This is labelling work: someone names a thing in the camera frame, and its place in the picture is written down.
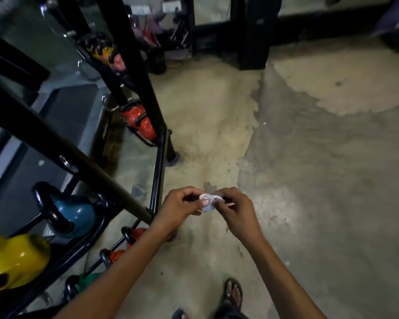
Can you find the person's foot in sandal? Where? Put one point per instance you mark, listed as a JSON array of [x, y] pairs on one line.
[[233, 295], [179, 314]]

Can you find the person's left thumb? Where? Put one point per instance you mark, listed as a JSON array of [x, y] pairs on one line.
[[198, 203]]

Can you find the small orange kettlebell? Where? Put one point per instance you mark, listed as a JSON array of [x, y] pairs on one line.
[[114, 256], [134, 236]]

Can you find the person's left foot in sandal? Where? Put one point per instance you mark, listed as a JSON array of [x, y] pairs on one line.
[[179, 314]]

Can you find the person's right thumb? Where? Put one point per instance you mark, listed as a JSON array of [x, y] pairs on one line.
[[218, 206]]

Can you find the person's left forearm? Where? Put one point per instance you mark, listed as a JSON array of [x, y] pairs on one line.
[[119, 272]]

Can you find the black metal kettlebell rack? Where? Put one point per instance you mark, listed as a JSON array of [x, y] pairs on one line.
[[86, 139]]

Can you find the green kettlebell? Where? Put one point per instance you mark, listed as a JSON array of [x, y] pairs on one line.
[[83, 283]]

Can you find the pink kettlebell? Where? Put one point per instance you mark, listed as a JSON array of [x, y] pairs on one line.
[[118, 63]]

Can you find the yellow black kettlebell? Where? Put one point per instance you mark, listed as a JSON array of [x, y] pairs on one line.
[[99, 48]]

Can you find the black bin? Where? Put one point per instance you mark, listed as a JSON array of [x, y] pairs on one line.
[[157, 59]]

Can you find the person's right foot in sandal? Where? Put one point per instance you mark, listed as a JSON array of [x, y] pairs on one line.
[[233, 295]]

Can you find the person's right forearm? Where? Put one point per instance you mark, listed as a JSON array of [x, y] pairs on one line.
[[279, 279]]

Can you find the black pillar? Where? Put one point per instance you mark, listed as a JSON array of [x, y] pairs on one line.
[[257, 29]]

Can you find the blue kettlebell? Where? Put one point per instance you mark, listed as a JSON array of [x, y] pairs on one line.
[[73, 212]]

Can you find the large orange kettlebell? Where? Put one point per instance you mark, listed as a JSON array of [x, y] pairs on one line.
[[140, 122]]

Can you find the person's right hand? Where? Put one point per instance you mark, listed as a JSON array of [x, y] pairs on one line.
[[239, 215]]

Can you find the person's left hand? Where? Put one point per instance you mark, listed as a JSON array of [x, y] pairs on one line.
[[176, 209]]

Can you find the small white paper piece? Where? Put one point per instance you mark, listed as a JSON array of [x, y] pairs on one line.
[[208, 199]]

